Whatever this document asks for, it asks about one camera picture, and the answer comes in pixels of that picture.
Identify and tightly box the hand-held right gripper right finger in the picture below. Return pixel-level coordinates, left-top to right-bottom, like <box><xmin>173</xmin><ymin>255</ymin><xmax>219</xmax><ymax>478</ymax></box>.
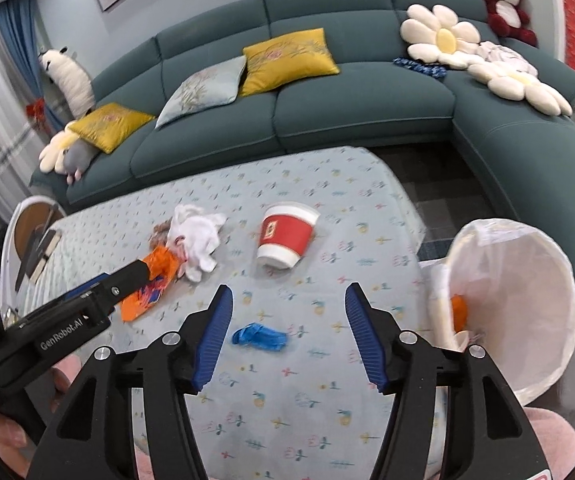
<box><xmin>343</xmin><ymin>283</ymin><xmax>551</xmax><ymax>480</ymax></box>

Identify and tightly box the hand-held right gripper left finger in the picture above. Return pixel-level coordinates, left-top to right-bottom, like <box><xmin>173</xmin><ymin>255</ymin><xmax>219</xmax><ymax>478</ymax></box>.
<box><xmin>27</xmin><ymin>284</ymin><xmax>234</xmax><ymax>480</ymax></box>

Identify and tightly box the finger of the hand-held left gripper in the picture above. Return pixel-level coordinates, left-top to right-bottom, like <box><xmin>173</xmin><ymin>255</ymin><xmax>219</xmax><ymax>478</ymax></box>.
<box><xmin>64</xmin><ymin>284</ymin><xmax>110</xmax><ymax>302</ymax></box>
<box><xmin>94</xmin><ymin>259</ymin><xmax>152</xmax><ymax>297</ymax></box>

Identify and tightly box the orange snack wrapper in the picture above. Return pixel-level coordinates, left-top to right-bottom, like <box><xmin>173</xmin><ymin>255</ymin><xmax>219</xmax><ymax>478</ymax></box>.
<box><xmin>120</xmin><ymin>249</ymin><xmax>180</xmax><ymax>323</ymax></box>
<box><xmin>450</xmin><ymin>294</ymin><xmax>469</xmax><ymax>334</ymax></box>

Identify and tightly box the blue glove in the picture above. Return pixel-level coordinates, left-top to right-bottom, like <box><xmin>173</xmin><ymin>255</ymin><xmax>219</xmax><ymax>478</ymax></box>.
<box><xmin>231</xmin><ymin>323</ymin><xmax>291</xmax><ymax>352</ymax></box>

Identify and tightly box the red paper cup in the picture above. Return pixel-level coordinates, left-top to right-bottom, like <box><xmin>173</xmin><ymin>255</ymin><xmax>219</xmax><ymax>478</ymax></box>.
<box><xmin>256</xmin><ymin>201</ymin><xmax>321</xmax><ymax>269</ymax></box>

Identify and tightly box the white bin with plastic liner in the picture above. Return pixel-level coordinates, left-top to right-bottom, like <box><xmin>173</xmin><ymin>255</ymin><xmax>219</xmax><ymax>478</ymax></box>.
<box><xmin>420</xmin><ymin>217</ymin><xmax>575</xmax><ymax>406</ymax></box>

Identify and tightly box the brown crumpled wrapper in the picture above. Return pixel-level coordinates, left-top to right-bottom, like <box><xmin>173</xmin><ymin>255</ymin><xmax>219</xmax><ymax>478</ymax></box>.
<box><xmin>150</xmin><ymin>220</ymin><xmax>175</xmax><ymax>249</ymax></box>

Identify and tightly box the white chair with wooden seat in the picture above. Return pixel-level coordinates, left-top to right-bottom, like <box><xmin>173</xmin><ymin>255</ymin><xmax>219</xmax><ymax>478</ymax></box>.
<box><xmin>0</xmin><ymin>196</ymin><xmax>67</xmax><ymax>312</ymax></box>

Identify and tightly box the grey plush toy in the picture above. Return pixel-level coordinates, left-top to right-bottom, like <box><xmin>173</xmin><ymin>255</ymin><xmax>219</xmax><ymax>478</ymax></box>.
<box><xmin>62</xmin><ymin>142</ymin><xmax>97</xmax><ymax>184</ymax></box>

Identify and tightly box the floral tablecloth on table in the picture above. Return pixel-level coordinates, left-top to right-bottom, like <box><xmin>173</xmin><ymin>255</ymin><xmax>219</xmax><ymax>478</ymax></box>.
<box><xmin>0</xmin><ymin>146</ymin><xmax>449</xmax><ymax>480</ymax></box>

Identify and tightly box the yellow embroidered pillow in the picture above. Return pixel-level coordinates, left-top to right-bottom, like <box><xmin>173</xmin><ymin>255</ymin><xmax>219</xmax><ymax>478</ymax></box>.
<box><xmin>68</xmin><ymin>102</ymin><xmax>157</xmax><ymax>155</ymax></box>
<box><xmin>240</xmin><ymin>27</ymin><xmax>341</xmax><ymax>97</ymax></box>

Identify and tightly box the red curtain bow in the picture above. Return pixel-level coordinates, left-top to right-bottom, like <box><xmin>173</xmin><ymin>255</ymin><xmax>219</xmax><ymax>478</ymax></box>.
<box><xmin>26</xmin><ymin>99</ymin><xmax>48</xmax><ymax>133</ymax></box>

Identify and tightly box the light blue embroidered pillow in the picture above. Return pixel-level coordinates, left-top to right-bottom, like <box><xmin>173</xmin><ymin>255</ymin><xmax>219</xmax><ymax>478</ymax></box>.
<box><xmin>154</xmin><ymin>55</ymin><xmax>247</xmax><ymax>129</ymax></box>

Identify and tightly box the long white plush toy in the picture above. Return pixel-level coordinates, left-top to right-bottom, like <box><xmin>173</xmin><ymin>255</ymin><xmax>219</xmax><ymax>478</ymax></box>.
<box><xmin>38</xmin><ymin>47</ymin><xmax>97</xmax><ymax>122</ymax></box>

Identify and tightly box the pink fluffy blanket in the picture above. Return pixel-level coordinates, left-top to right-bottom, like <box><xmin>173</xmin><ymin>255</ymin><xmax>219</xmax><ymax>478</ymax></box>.
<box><xmin>0</xmin><ymin>352</ymin><xmax>575</xmax><ymax>480</ymax></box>

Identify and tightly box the teal sectional sofa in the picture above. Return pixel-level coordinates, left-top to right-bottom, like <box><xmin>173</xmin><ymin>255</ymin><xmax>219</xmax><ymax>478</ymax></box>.
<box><xmin>30</xmin><ymin>0</ymin><xmax>575</xmax><ymax>301</ymax></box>

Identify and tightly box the blue curtain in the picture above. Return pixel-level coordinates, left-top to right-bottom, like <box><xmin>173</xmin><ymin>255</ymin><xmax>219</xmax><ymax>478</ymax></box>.
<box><xmin>0</xmin><ymin>0</ymin><xmax>68</xmax><ymax>137</ymax></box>

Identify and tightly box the white crumpled cloth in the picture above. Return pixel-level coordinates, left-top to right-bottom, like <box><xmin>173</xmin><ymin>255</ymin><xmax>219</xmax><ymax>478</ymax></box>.
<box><xmin>477</xmin><ymin>42</ymin><xmax>538</xmax><ymax>75</ymax></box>

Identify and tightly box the red teddy bear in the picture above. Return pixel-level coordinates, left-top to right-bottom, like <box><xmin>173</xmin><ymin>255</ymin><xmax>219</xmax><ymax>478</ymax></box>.
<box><xmin>472</xmin><ymin>0</ymin><xmax>539</xmax><ymax>48</ymax></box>

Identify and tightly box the blue beaded string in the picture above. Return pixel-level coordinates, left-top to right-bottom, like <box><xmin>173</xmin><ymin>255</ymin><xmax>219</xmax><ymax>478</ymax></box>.
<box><xmin>393</xmin><ymin>56</ymin><xmax>447</xmax><ymax>79</ymax></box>

